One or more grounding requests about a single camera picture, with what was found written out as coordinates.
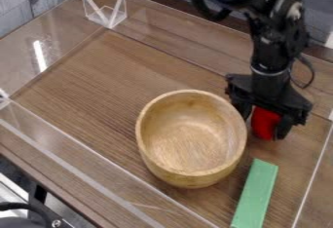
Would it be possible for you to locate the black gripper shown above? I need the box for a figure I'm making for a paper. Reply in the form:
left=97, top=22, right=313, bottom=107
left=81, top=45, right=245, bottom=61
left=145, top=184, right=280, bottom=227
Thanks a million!
left=225, top=74, right=312, bottom=139

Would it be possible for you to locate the red plush strawberry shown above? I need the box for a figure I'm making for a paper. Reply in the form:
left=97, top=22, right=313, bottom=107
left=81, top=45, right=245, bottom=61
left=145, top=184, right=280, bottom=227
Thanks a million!
left=252, top=106, right=281, bottom=140

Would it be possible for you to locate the wooden bowl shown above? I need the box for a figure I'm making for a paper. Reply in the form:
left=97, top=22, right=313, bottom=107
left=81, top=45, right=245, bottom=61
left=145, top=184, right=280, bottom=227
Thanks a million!
left=135, top=90, right=248, bottom=189

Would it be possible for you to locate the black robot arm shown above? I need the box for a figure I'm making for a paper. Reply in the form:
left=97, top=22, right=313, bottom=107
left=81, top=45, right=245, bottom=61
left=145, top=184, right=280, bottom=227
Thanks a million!
left=192, top=0, right=312, bottom=139

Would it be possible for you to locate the green rectangular block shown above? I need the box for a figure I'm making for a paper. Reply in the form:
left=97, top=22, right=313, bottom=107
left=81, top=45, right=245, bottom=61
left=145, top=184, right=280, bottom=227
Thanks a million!
left=230, top=159, right=279, bottom=228

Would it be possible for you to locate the black table leg clamp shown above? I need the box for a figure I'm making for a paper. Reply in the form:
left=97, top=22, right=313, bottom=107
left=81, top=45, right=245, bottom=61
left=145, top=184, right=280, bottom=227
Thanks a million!
left=28, top=183, right=74, bottom=228

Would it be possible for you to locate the clear acrylic corner bracket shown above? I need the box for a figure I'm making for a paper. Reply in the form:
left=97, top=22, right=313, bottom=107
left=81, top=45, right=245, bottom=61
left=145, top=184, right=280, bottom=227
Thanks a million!
left=82, top=0, right=127, bottom=29

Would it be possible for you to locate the black cable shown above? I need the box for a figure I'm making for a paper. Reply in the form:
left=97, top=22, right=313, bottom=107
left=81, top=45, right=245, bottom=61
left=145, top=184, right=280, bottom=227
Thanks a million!
left=0, top=202, right=44, bottom=221

